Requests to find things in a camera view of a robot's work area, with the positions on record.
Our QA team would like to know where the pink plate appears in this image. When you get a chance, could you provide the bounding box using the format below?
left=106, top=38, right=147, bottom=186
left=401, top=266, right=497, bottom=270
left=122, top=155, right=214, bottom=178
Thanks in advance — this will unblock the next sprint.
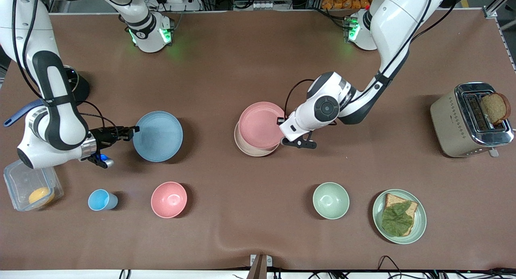
left=238, top=102, right=287, bottom=150

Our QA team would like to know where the blue plate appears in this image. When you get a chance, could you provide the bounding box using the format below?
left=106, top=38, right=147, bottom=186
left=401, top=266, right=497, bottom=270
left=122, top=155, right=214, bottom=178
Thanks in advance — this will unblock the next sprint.
left=133, top=111, right=183, bottom=163

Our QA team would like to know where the beige plate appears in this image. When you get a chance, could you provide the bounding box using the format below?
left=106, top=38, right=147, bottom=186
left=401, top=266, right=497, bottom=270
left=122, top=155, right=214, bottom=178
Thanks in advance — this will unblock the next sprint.
left=234, top=122, right=281, bottom=157

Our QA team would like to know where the blue cup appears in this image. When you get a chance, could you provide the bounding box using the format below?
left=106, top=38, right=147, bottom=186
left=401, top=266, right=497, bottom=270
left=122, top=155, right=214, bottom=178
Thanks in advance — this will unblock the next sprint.
left=88, top=189, right=119, bottom=211

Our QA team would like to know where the brown table mat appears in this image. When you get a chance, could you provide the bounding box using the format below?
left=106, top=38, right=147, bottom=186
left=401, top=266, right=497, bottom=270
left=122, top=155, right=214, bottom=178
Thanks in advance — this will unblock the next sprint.
left=0, top=11, right=516, bottom=271

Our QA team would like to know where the pink bowl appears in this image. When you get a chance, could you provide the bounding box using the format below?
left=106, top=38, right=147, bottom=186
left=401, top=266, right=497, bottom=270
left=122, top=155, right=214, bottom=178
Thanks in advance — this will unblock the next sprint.
left=151, top=181, right=188, bottom=219

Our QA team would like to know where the orange food piece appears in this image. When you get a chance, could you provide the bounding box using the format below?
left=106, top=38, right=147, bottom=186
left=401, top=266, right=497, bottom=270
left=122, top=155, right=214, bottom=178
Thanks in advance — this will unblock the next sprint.
left=28, top=187, right=55, bottom=205

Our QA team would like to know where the green bowl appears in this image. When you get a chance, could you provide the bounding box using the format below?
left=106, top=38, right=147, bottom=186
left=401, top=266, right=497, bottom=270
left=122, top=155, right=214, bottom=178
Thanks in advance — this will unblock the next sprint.
left=312, top=182, right=350, bottom=220

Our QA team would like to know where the clear plastic container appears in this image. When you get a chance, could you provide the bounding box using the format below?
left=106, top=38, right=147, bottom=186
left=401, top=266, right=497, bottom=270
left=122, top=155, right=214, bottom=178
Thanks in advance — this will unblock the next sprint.
left=3, top=159, right=64, bottom=212

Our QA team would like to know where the brown bread slice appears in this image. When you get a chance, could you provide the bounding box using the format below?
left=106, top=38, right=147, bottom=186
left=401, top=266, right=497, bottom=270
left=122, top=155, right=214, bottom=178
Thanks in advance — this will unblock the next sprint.
left=383, top=194, right=419, bottom=236

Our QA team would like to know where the green lettuce leaf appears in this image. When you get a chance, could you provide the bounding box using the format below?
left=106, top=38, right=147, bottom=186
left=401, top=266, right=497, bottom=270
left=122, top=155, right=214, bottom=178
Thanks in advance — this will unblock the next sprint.
left=381, top=201, right=414, bottom=237

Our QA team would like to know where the green plate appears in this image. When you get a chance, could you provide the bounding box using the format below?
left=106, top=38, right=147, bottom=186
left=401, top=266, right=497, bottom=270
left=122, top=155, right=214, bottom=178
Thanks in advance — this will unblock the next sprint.
left=372, top=189, right=427, bottom=245

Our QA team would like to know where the beige chrome toaster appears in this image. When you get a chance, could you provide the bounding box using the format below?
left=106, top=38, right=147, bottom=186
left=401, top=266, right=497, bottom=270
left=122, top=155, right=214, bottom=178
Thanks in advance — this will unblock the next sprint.
left=430, top=82, right=515, bottom=158

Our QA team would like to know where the brown toast slice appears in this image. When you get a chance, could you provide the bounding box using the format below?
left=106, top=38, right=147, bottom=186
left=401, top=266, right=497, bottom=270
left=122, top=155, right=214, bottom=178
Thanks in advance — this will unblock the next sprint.
left=480, top=93, right=512, bottom=125

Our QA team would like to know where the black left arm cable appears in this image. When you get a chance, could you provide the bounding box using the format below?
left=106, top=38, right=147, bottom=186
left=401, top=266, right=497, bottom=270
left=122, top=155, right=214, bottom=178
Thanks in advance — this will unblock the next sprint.
left=284, top=0, right=434, bottom=120

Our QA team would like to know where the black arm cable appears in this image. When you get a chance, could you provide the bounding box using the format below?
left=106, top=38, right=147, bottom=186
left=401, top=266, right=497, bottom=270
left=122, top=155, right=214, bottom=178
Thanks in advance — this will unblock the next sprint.
left=11, top=0, right=121, bottom=140
left=284, top=0, right=434, bottom=120

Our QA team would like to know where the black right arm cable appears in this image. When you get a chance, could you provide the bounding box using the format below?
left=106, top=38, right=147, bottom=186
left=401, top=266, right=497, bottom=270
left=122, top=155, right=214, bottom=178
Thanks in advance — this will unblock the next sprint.
left=11, top=0, right=121, bottom=140

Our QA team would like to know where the black pot with blue handle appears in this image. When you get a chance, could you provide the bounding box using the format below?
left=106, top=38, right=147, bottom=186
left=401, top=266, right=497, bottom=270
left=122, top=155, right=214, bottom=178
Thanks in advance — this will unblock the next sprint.
left=4, top=65, right=90, bottom=127

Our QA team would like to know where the black floor cable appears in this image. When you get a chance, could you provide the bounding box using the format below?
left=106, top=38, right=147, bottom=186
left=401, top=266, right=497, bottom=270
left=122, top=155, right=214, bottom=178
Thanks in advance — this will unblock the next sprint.
left=376, top=255, right=404, bottom=279

